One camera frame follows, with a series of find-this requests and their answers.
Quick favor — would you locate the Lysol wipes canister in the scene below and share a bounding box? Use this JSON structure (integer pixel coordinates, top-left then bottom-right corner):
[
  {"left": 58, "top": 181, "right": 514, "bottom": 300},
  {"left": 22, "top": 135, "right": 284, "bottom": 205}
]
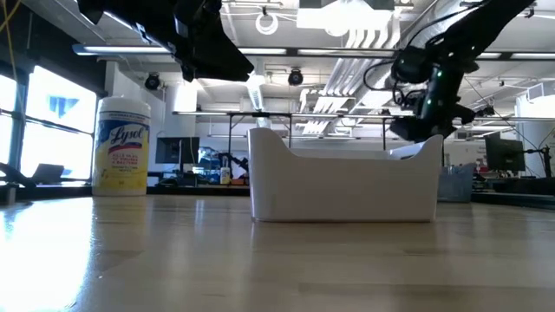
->
[{"left": 91, "top": 96, "right": 153, "bottom": 198}]

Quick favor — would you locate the open laptop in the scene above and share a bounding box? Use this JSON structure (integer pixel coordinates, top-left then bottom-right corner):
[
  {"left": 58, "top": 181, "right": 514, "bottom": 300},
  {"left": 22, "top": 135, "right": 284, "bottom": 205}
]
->
[{"left": 32, "top": 163, "right": 66, "bottom": 185}]

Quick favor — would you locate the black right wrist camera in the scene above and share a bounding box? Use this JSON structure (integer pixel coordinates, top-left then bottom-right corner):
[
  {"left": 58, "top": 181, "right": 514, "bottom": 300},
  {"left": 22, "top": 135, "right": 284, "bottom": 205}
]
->
[{"left": 388, "top": 115, "right": 434, "bottom": 143}]

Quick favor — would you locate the black background rig frame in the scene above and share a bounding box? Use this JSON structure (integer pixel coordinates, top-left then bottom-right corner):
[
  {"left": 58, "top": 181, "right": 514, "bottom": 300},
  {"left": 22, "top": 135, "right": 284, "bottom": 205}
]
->
[{"left": 172, "top": 110, "right": 555, "bottom": 168}]

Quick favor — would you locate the silver ventilation duct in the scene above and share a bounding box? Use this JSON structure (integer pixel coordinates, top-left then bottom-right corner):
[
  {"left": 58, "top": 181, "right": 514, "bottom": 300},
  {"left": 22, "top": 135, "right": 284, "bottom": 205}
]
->
[{"left": 383, "top": 0, "right": 506, "bottom": 90}]

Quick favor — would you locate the small white yellow bottle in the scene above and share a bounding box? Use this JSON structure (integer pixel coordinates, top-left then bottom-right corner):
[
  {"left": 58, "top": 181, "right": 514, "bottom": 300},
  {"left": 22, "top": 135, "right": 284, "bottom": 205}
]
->
[{"left": 219, "top": 155, "right": 232, "bottom": 186}]

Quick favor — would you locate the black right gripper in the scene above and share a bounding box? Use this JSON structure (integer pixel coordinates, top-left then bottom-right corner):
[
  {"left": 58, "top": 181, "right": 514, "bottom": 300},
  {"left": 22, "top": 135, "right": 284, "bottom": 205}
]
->
[{"left": 418, "top": 68, "right": 476, "bottom": 140}]

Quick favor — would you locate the overhead light bar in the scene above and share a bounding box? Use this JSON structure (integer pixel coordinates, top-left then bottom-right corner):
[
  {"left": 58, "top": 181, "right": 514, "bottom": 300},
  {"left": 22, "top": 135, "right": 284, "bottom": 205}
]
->
[{"left": 72, "top": 42, "right": 555, "bottom": 61}]

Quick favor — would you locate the yellow cable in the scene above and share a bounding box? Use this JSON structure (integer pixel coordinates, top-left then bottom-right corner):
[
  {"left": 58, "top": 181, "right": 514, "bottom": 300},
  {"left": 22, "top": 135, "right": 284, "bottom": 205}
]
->
[{"left": 0, "top": 0, "right": 22, "bottom": 88}]

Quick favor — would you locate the grey translucent plastic bin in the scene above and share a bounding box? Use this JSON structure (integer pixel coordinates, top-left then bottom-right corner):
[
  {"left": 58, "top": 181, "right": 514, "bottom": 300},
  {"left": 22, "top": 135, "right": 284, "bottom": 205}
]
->
[{"left": 437, "top": 163, "right": 477, "bottom": 204}]

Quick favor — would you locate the dark computer monitor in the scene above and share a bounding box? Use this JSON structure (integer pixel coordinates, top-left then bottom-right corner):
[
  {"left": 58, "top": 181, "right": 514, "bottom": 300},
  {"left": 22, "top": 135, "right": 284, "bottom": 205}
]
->
[
  {"left": 155, "top": 136, "right": 201, "bottom": 166},
  {"left": 484, "top": 135, "right": 527, "bottom": 173}
]

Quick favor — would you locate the white plastic bin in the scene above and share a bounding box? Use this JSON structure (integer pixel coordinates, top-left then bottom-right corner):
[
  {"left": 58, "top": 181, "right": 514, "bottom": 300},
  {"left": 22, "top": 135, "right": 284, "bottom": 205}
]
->
[{"left": 247, "top": 127, "right": 444, "bottom": 224}]

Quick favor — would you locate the white cable ring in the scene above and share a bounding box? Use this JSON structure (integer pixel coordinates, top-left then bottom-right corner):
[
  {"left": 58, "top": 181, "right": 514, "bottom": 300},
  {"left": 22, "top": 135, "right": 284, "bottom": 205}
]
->
[{"left": 254, "top": 10, "right": 280, "bottom": 36}]

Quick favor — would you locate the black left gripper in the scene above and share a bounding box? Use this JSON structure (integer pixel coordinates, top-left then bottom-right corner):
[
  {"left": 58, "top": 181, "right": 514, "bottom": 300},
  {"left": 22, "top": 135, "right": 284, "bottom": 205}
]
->
[{"left": 142, "top": 0, "right": 255, "bottom": 82}]

